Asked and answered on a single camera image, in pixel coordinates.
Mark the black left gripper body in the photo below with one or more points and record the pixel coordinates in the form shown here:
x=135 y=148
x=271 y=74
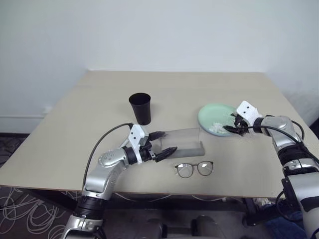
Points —
x=147 y=152

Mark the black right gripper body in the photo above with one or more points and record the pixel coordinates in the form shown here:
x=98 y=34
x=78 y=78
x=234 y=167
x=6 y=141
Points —
x=241 y=123

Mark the grey glasses case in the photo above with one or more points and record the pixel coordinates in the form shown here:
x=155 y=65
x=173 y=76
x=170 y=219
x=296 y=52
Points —
x=184 y=149

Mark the pale green plate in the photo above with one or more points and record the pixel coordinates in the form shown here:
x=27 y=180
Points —
x=214 y=113

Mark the thin dark-framed round glasses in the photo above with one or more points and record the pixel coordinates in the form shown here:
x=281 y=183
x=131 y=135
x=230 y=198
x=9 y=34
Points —
x=185 y=170

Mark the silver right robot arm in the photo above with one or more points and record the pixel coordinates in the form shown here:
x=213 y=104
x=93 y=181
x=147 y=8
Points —
x=279 y=127

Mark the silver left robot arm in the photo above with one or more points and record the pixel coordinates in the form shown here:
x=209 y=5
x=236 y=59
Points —
x=99 y=179

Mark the black plastic cup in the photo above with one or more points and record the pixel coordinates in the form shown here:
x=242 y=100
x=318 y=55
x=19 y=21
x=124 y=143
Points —
x=142 y=112

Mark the white crumpled paper bits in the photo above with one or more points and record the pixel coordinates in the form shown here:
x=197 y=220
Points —
x=216 y=127

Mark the blue cloth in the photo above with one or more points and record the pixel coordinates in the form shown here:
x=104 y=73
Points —
x=284 y=229

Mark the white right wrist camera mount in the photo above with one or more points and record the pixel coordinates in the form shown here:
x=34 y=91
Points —
x=245 y=109

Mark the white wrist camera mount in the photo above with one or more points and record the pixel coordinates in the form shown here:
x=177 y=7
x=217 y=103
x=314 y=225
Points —
x=136 y=134
x=245 y=109

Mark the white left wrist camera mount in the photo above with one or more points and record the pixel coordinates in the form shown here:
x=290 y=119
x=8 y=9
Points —
x=136 y=134

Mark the black table frame bracket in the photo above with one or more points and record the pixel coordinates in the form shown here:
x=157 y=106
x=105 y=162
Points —
x=256 y=211

